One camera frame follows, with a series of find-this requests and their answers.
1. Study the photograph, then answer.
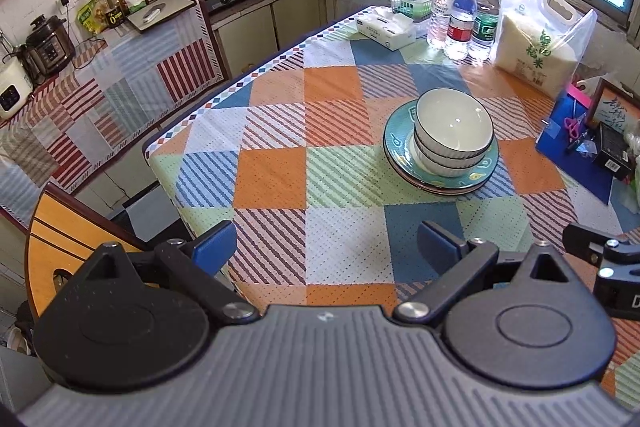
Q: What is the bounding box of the red label water bottle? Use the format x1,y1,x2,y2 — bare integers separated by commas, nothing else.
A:
443,0,478,61

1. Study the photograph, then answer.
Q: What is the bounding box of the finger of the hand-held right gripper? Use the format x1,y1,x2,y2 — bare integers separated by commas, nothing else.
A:
562,223,640,280

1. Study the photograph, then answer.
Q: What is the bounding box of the white ribbed bowl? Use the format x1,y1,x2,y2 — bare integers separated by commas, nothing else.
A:
412,129,496,168
412,147,494,178
415,88,494,158

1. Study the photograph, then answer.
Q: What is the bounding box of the wooden chair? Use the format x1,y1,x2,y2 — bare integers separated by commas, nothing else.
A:
24,182,153,319

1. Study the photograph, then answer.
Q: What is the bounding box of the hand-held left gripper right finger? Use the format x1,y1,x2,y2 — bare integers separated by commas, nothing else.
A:
393,221,583,327

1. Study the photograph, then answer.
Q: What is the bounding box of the kitchen counter cabinet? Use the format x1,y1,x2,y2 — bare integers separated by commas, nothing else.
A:
209,0,329,75

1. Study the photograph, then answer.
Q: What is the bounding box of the black box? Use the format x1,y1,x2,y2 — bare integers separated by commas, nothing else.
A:
594,123,637,181

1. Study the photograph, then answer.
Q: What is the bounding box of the teal fried egg plate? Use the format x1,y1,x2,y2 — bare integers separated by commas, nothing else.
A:
383,99,500,190

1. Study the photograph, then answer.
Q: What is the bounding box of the green yellow seasoning packet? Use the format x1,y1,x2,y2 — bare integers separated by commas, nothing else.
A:
76,0,109,34

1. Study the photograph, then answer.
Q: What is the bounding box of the wooden picture frame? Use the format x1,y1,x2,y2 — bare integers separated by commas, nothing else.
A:
584,77,640,134

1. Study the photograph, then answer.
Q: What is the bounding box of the grey cutting board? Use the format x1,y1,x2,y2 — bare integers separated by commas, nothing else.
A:
125,0,194,34

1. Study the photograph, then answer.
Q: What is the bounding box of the black pressure cooker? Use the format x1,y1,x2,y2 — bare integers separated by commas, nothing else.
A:
20,14,77,78

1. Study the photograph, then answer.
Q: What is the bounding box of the green label water bottle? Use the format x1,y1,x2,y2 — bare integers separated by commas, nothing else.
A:
467,0,502,64

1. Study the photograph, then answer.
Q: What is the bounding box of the black pen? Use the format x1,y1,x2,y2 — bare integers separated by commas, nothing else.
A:
565,133,594,154

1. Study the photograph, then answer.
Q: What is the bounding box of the white tissue pack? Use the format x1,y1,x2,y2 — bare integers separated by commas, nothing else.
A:
356,9,416,52

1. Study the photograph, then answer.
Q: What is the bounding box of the clear water bottle white cap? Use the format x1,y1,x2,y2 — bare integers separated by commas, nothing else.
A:
426,0,459,50

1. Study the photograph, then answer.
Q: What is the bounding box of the clear bag of rice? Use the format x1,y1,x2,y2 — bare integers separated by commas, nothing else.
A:
492,0,598,100

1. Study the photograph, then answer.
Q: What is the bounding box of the blue folder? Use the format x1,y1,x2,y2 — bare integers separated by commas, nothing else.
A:
535,88,617,206

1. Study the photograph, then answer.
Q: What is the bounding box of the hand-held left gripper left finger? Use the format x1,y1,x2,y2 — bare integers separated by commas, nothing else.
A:
65,221,258,324

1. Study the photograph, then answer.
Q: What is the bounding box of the white rice cooker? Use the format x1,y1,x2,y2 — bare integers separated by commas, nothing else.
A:
0,53,34,121

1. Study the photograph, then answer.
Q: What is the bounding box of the striped counter cloth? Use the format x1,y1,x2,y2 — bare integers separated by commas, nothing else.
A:
0,0,229,228

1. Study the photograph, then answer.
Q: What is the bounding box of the white plastic basket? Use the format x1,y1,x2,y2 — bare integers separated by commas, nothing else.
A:
388,0,435,22

